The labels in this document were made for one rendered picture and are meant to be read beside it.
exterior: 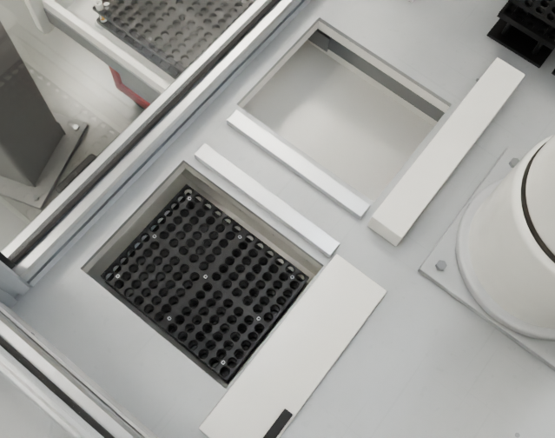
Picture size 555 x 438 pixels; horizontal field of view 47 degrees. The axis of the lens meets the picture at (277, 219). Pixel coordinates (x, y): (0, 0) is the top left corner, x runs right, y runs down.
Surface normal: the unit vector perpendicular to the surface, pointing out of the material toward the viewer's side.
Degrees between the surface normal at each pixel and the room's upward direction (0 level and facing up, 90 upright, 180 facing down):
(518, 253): 90
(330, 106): 0
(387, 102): 0
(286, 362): 0
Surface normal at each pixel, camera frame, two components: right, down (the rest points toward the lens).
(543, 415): 0.04, -0.36
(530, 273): -0.74, 0.62
